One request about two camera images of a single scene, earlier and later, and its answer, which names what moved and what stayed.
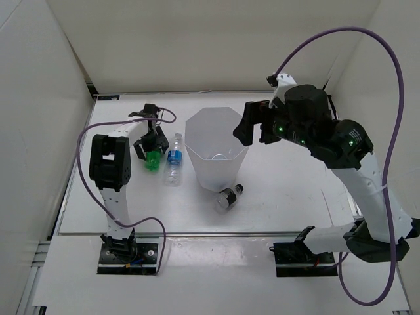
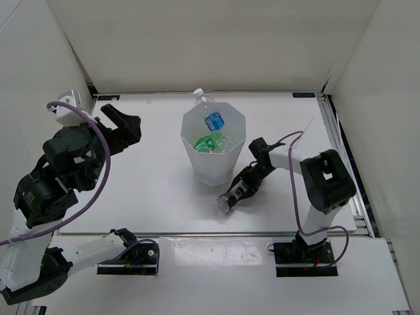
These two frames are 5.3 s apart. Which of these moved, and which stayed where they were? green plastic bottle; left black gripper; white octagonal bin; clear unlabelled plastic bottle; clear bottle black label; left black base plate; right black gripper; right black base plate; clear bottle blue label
Moved: green plastic bottle; right black gripper; left black gripper; clear bottle blue label; clear unlabelled plastic bottle
Stayed: white octagonal bin; left black base plate; right black base plate; clear bottle black label
